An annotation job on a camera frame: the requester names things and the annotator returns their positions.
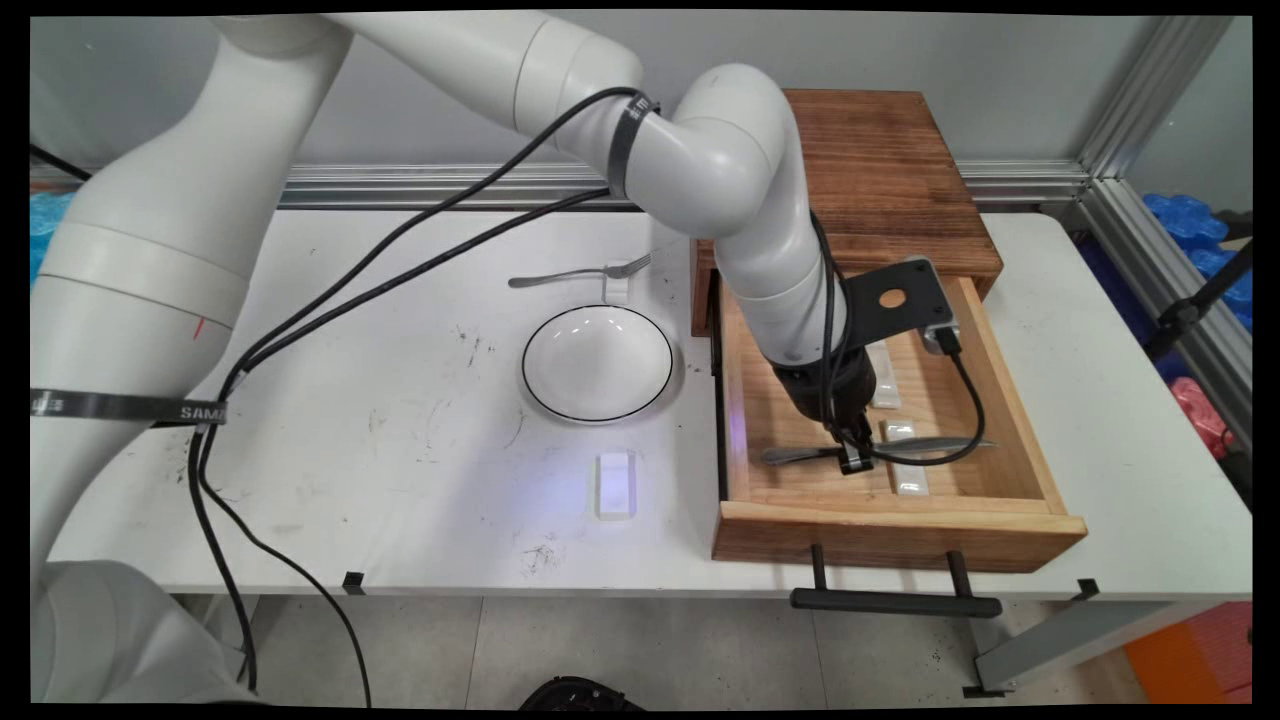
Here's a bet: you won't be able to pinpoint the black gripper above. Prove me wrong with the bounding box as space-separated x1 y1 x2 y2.
770 345 881 477

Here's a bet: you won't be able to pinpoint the silver table knife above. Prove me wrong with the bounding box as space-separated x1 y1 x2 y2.
760 435 998 466

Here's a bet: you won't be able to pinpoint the white ceramic cutlery rest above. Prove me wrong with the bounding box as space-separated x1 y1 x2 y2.
865 345 903 410
880 419 931 497

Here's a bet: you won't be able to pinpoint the light wooden drawer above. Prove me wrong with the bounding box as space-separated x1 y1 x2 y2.
712 268 1088 574

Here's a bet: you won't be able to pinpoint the white plate with black rim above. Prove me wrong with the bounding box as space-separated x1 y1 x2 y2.
521 305 675 423

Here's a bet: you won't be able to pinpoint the dark brown wooden cabinet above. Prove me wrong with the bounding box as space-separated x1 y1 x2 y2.
690 88 1004 337

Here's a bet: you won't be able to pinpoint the red foam piece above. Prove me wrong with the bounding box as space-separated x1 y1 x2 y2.
1170 377 1236 461

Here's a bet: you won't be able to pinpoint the silver fork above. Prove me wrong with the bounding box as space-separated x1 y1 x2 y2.
508 252 653 289

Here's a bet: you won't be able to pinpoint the black tripod stand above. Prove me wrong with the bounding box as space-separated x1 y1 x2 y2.
1143 240 1253 361

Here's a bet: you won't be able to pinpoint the black round floor object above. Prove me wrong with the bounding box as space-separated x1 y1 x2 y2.
520 676 646 711

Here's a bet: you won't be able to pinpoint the orange box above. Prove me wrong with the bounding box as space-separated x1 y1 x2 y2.
1122 600 1253 704

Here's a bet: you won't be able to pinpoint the blue foam pieces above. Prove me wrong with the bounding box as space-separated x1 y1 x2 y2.
1143 193 1253 331

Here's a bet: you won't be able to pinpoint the blue bubble wrap sheet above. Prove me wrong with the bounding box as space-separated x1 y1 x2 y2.
30 190 79 286

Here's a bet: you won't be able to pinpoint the black cable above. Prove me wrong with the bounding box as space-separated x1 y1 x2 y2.
190 90 661 708
190 88 991 701

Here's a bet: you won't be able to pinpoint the black drawer slide rail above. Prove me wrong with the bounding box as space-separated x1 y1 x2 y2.
706 280 731 506

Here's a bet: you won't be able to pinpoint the black drawer handle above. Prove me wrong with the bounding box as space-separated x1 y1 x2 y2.
791 545 1003 619

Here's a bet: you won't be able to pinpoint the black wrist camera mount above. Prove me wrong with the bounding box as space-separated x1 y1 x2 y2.
845 256 963 356

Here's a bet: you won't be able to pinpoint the slanted aluminium frame rail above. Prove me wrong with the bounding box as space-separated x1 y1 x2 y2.
1075 180 1253 451

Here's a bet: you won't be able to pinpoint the upright aluminium frame post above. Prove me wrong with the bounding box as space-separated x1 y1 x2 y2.
1075 15 1236 181

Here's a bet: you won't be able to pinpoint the horizontal aluminium frame rail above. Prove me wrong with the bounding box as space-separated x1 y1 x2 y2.
30 160 1091 211

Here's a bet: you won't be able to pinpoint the black velcro strap with print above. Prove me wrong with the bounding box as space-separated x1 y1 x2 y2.
30 388 229 428

